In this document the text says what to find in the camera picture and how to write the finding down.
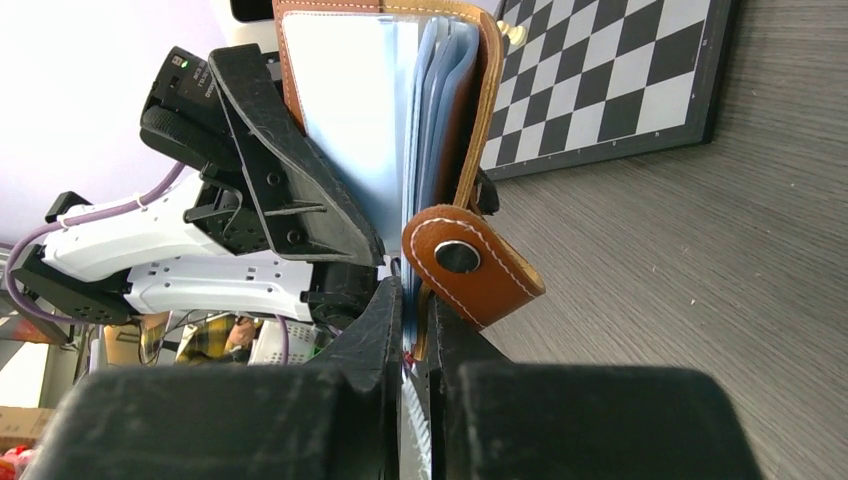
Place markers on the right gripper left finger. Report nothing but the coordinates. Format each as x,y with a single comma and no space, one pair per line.
358,419

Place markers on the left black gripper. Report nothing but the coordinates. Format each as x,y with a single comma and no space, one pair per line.
266,187

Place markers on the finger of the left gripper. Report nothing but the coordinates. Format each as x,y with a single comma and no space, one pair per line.
485,199

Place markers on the small chess piece on board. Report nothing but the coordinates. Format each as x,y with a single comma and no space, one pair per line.
515,34

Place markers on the black white chessboard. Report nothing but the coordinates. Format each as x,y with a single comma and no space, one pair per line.
606,79

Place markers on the brown leather card holder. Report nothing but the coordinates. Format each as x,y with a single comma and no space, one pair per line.
400,96

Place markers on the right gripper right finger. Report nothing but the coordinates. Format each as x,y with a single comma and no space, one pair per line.
452,345

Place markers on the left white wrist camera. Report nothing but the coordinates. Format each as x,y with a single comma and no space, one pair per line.
253,24

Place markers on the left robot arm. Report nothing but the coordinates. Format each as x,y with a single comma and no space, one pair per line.
104,264

